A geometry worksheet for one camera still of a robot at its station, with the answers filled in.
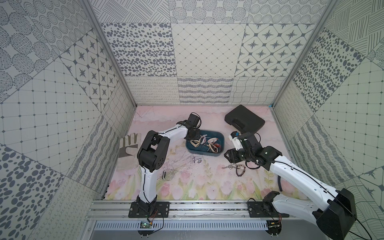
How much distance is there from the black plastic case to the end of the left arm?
0.29 meters

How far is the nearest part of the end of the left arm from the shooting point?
748mm

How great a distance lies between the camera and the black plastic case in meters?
1.04
